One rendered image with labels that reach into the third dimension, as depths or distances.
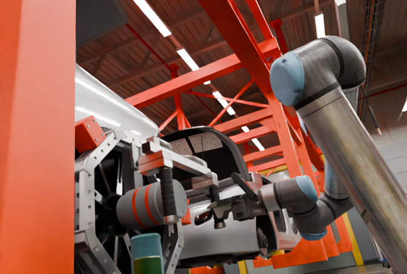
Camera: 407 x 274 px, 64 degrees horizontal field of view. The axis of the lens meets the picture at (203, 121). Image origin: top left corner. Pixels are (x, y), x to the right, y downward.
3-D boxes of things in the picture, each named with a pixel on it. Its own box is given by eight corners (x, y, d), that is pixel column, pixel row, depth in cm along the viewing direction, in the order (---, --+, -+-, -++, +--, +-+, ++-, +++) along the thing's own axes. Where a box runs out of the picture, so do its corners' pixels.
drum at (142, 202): (140, 233, 118) (137, 194, 123) (192, 220, 110) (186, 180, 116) (114, 232, 106) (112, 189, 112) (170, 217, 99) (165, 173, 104)
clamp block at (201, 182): (198, 192, 127) (196, 179, 129) (219, 186, 124) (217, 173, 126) (192, 190, 122) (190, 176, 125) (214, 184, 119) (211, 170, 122)
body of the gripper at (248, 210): (231, 220, 111) (264, 213, 107) (226, 196, 114) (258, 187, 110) (238, 222, 117) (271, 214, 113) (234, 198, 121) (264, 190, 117)
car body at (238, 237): (241, 263, 793) (229, 198, 860) (318, 249, 731) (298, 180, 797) (100, 284, 375) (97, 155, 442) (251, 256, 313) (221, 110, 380)
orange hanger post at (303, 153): (301, 262, 598) (269, 139, 701) (339, 255, 575) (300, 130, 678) (300, 262, 585) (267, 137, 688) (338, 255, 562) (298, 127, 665)
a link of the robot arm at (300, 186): (320, 208, 103) (310, 181, 101) (282, 217, 107) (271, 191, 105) (318, 193, 112) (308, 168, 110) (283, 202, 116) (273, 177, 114)
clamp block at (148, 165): (148, 177, 98) (146, 160, 100) (174, 168, 95) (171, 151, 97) (137, 173, 94) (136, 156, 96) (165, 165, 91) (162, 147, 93)
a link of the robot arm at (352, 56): (340, 17, 86) (335, 192, 124) (304, 34, 82) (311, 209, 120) (380, 25, 77) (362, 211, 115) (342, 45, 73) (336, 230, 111)
